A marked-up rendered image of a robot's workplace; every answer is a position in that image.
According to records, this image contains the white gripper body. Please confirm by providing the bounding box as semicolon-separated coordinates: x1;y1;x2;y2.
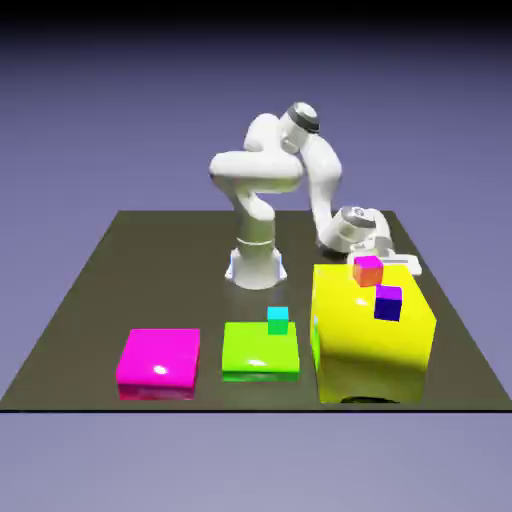
346;251;423;277

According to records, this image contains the small orange cube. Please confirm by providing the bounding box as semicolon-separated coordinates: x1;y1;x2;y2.
352;255;385;288

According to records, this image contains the small blue cube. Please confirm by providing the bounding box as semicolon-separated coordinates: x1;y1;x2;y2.
373;284;403;323

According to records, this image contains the small green cube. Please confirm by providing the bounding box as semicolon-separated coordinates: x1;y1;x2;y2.
266;306;290;336

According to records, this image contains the large yellow box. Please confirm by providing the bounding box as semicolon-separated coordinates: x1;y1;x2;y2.
310;262;438;405

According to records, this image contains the large green box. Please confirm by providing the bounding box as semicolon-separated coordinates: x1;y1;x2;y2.
221;321;301;383

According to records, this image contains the large magenta box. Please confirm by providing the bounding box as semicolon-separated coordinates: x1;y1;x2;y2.
115;328;202;402

